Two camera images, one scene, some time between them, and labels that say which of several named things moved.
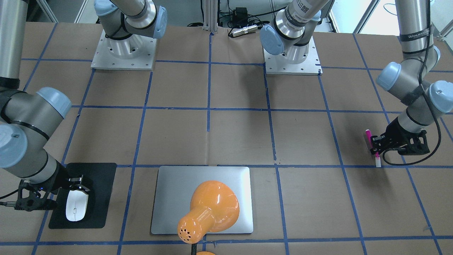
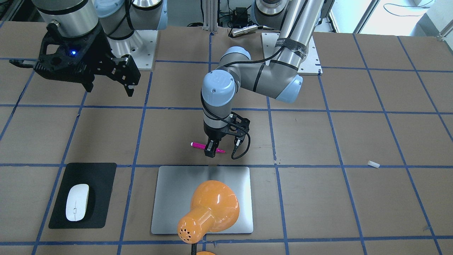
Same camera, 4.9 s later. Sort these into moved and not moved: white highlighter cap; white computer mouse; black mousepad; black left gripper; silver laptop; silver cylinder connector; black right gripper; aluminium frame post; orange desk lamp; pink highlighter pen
Moved: black right gripper; white highlighter cap; black left gripper; pink highlighter pen
Not moved: white computer mouse; aluminium frame post; silver cylinder connector; orange desk lamp; silver laptop; black mousepad
